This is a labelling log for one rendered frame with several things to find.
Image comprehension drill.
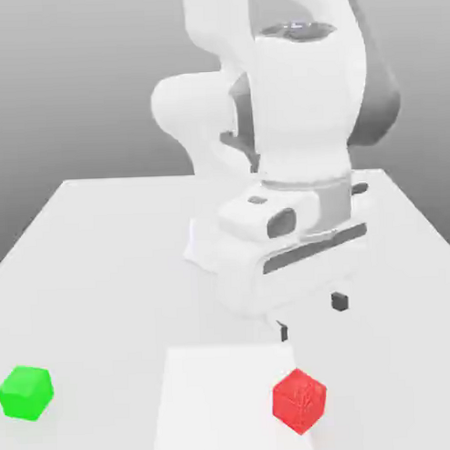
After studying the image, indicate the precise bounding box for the small red cube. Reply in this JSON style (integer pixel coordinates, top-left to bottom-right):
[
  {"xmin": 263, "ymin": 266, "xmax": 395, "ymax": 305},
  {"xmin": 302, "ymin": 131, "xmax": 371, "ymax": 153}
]
[{"xmin": 270, "ymin": 366, "xmax": 330, "ymax": 437}]

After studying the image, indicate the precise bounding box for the small green cube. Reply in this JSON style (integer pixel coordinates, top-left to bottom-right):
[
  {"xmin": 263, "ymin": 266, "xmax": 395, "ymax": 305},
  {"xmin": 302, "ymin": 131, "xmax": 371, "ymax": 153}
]
[{"xmin": 0, "ymin": 363, "xmax": 57, "ymax": 424}]

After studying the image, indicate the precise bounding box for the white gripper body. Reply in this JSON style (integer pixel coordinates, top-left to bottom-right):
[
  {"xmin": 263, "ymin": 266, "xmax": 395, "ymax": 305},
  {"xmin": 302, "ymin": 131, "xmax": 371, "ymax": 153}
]
[{"xmin": 211, "ymin": 222, "xmax": 374, "ymax": 321}]

